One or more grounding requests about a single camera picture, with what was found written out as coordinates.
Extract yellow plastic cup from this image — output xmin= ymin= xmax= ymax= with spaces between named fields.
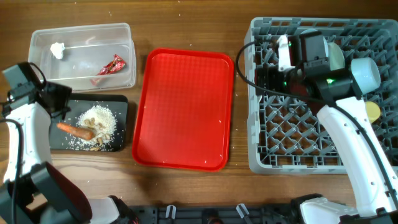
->
xmin=365 ymin=101 xmax=381 ymax=123

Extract clear plastic bin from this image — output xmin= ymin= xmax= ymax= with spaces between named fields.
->
xmin=28 ymin=23 xmax=136 ymax=93

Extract rice and peanut leftovers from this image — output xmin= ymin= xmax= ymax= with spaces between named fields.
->
xmin=70 ymin=105 xmax=117 ymax=151

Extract black cable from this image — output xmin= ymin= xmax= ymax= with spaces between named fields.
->
xmin=0 ymin=62 xmax=47 ymax=224
xmin=235 ymin=40 xmax=398 ymax=212

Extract red snack wrapper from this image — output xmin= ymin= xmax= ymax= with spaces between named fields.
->
xmin=90 ymin=54 xmax=126 ymax=86

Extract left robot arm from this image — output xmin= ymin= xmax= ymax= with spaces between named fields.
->
xmin=1 ymin=62 xmax=130 ymax=223

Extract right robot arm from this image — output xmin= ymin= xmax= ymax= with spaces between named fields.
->
xmin=259 ymin=29 xmax=397 ymax=223

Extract grey dishwasher rack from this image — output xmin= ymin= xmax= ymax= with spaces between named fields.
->
xmin=244 ymin=17 xmax=397 ymax=175

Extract mint green bowl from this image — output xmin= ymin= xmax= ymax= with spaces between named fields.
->
xmin=328 ymin=42 xmax=345 ymax=70

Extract white tissue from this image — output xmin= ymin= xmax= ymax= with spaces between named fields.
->
xmin=50 ymin=42 xmax=65 ymax=60

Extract orange carrot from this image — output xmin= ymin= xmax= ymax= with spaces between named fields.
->
xmin=57 ymin=123 xmax=95 ymax=141

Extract left black cable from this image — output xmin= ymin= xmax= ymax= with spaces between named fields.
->
xmin=0 ymin=62 xmax=47 ymax=224

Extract red serving tray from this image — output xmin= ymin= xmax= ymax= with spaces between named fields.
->
xmin=132 ymin=48 xmax=234 ymax=172

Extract light blue plate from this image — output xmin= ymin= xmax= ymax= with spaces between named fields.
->
xmin=301 ymin=28 xmax=329 ymax=57

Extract right black cable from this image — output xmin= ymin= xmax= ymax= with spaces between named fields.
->
xmin=235 ymin=40 xmax=398 ymax=212

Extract light blue bowl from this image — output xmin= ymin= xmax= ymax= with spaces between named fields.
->
xmin=351 ymin=57 xmax=381 ymax=95

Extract black plastic tray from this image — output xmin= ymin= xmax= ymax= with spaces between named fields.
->
xmin=49 ymin=93 xmax=128 ymax=152

